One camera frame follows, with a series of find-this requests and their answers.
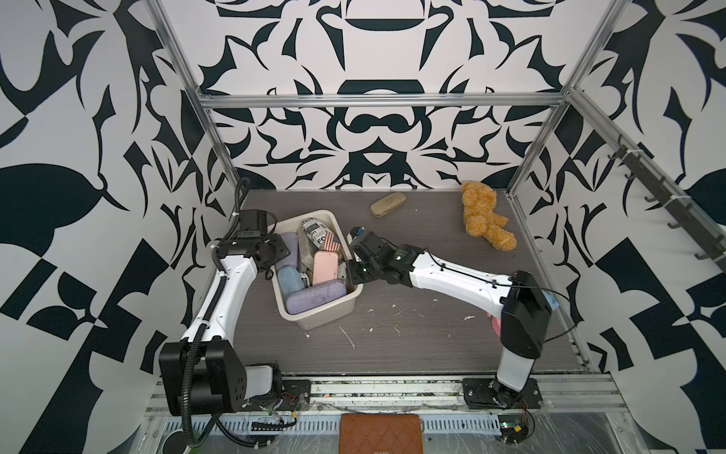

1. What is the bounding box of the purple case horizontal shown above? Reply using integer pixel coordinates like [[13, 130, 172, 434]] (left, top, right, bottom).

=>
[[276, 232, 299, 270]]

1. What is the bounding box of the tan fabric case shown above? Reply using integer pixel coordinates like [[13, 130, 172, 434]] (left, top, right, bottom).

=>
[[370, 192, 406, 218]]

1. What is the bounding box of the pink case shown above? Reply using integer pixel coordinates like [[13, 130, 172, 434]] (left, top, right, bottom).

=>
[[313, 251, 338, 285]]

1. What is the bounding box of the grey fabric case horizontal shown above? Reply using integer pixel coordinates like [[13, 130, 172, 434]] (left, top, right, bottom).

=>
[[297, 227, 318, 272]]

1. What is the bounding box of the light blue case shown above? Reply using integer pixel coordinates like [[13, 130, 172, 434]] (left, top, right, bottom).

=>
[[277, 266, 306, 300]]

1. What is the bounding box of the newspaper print case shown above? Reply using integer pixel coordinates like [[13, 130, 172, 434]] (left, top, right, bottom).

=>
[[302, 218, 341, 253]]

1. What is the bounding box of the cream plastic storage box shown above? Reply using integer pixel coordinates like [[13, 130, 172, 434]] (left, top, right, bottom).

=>
[[272, 210, 363, 331]]

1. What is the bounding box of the purple case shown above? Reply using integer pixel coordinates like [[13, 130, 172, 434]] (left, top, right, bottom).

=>
[[285, 279, 347, 315]]

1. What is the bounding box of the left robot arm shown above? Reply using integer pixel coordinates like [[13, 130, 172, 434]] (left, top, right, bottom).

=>
[[159, 210, 290, 416]]

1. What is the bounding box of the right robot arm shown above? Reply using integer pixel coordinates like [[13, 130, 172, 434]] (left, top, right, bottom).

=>
[[347, 227, 552, 410]]

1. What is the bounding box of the tan teddy bear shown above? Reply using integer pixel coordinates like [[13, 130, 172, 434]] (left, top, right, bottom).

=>
[[461, 182, 517, 252]]

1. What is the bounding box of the pink alarm clock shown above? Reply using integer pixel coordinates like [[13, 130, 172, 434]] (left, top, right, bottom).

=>
[[491, 317, 501, 337]]

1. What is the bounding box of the brown quilted wallet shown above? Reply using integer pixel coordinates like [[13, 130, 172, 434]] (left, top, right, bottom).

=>
[[338, 414, 424, 454]]

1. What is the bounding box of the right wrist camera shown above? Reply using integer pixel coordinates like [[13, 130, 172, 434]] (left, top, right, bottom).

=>
[[346, 226, 365, 245]]

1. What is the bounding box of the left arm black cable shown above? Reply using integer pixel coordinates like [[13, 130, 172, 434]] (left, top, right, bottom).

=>
[[178, 177, 273, 449]]

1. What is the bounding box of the grey wall hook rail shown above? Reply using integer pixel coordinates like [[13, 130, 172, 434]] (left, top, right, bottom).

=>
[[609, 134, 725, 274]]

